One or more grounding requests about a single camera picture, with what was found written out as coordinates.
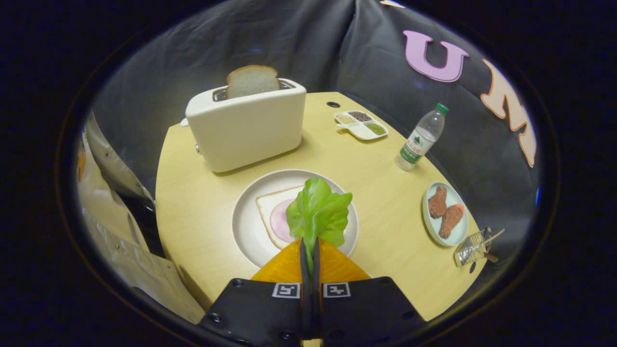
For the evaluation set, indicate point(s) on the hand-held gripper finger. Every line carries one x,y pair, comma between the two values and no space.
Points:
304,299
316,299

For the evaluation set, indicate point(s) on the clear glass holder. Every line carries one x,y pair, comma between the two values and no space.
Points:
470,248

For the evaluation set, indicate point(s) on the beige round plate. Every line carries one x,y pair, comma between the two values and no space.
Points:
248,226

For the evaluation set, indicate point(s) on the white toaster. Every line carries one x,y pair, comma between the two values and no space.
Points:
246,130

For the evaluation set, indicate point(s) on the clear green-capped water bottle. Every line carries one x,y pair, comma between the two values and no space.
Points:
419,142

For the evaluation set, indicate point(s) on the person's beige jacket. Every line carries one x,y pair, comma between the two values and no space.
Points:
111,231

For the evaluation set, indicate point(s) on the white bread slice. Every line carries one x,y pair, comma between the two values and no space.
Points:
267,212

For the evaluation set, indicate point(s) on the white divided condiment tray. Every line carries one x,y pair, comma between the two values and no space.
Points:
356,127

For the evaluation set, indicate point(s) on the brown fried chicken piece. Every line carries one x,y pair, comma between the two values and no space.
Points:
437,202
450,221

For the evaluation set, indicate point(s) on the green lettuce leaf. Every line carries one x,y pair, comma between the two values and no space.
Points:
318,212

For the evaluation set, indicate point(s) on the light blue plate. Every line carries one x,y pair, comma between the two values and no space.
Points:
453,193

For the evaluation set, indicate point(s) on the black backdrop cloth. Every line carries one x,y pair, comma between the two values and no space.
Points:
193,58

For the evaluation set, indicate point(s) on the pink ham slice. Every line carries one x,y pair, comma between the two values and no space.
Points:
279,221

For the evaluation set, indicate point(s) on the toasted bread slice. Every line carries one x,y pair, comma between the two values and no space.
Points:
251,82

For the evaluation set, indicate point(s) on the wooden stick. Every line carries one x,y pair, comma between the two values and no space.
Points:
496,234

